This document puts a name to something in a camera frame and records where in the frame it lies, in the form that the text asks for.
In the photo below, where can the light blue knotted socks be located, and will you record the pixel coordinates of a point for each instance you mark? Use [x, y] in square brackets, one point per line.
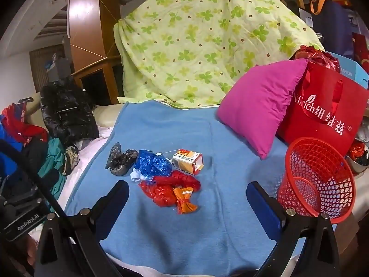
[137, 176]

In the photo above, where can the brown cardboard piece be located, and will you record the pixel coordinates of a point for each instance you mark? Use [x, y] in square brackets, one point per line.
[346, 233]

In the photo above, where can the black plastic bag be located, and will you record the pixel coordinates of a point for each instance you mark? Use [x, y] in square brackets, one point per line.
[121, 161]

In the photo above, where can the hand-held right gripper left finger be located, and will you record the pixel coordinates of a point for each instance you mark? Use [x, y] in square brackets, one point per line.
[115, 203]

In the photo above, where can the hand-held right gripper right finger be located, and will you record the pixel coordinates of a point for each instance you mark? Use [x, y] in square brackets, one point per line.
[262, 207]

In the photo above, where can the blue blanket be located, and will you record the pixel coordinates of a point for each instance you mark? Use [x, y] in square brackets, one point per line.
[187, 230]

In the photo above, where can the dark red gift bag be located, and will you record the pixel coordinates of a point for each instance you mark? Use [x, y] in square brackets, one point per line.
[360, 47]

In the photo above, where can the olive patterned cloth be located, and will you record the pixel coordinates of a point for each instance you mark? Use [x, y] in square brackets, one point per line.
[70, 158]

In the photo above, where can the steel bowl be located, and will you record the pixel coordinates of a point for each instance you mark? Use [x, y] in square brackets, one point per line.
[356, 166]

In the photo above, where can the blue plastic bag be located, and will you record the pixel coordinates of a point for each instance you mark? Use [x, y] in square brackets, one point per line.
[152, 163]

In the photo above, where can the orange white medicine box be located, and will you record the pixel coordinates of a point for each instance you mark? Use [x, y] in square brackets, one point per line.
[184, 161]

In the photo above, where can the curved wooden panel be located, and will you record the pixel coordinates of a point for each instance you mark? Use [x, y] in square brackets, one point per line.
[86, 20]

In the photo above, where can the red and blue clothing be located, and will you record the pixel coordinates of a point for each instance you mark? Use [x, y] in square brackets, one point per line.
[17, 124]

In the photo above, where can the green clover print quilt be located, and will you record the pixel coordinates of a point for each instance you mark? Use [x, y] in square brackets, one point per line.
[201, 34]

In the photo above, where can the red shopping bag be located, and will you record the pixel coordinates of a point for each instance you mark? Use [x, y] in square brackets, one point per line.
[317, 121]

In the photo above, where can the wooden cabinet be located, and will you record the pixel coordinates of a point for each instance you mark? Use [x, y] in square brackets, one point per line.
[106, 78]

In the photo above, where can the black puffer jacket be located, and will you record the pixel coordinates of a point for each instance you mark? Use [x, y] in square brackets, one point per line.
[69, 115]

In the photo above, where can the magenta pillow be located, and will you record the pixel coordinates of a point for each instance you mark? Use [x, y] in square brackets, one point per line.
[259, 104]

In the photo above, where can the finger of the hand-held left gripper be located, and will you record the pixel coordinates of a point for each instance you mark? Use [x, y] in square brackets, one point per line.
[28, 168]

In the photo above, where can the red plastic bag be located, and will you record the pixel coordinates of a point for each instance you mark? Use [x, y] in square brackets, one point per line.
[161, 194]

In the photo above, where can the shiny red foil bag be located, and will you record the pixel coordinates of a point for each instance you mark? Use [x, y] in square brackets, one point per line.
[317, 57]

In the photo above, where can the cream cushion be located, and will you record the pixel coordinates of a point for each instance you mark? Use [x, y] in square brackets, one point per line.
[108, 115]

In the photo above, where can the dark cloth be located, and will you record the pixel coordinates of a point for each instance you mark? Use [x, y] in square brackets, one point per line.
[34, 153]

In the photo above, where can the red mesh basket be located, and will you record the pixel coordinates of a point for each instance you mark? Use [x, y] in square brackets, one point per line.
[337, 196]

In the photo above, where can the orange wrapper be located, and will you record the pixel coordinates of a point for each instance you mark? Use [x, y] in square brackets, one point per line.
[183, 199]

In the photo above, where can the blue cardboard box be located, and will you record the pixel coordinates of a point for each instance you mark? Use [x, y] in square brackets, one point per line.
[354, 72]

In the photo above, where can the teal cloth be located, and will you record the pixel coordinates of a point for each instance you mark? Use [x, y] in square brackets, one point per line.
[53, 155]

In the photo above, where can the person's left hand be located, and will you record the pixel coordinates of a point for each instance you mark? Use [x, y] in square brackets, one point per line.
[30, 254]

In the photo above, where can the pale pink bed sheet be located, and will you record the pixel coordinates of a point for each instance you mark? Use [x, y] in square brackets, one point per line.
[86, 155]

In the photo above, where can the grey storage box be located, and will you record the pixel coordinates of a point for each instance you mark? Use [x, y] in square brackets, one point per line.
[57, 70]

